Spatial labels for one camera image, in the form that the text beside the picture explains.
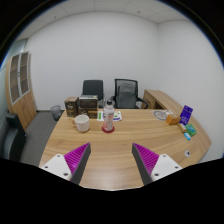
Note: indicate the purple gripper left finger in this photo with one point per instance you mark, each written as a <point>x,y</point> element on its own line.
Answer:
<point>71,165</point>

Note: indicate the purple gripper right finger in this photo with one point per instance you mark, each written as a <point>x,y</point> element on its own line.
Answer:
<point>152,166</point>

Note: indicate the clear plastic water bottle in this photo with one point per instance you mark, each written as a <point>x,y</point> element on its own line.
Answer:
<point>108,115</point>

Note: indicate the white ceramic mug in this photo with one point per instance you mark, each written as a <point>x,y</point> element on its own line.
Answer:
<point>81,122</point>

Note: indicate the red round coaster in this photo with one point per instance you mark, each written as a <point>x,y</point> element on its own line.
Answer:
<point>108,131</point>

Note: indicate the orange tissue box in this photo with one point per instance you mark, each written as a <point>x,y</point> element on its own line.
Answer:
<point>172,119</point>

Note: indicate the small blue box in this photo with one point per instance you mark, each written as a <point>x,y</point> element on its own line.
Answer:
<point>187,136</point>

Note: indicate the small yellow box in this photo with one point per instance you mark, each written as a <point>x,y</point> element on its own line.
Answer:
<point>182,127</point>

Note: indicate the grey mesh waste bin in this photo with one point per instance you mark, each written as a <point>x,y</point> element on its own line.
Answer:
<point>56,112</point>

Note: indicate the green flat box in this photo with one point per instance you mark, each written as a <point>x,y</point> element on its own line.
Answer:
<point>191,130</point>

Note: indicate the dark brown tall box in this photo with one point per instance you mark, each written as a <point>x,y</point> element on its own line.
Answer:
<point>71,106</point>

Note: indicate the black and gold box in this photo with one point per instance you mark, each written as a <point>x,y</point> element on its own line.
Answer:
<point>88,105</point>

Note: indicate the wooden side desk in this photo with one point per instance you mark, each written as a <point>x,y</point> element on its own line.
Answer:
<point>157,99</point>

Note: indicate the blue purple standing card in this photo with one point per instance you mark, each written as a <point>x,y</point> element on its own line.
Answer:
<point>185,114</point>

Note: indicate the grey mesh office chair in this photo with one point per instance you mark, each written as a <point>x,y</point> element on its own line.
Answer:
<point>126,94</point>

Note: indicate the black leather armchair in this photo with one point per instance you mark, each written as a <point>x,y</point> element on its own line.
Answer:
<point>12,138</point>

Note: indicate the black office chair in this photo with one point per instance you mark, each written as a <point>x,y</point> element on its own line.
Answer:
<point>94,87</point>

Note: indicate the wooden cabinet with glass doors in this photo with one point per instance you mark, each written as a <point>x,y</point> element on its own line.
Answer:
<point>18,88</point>

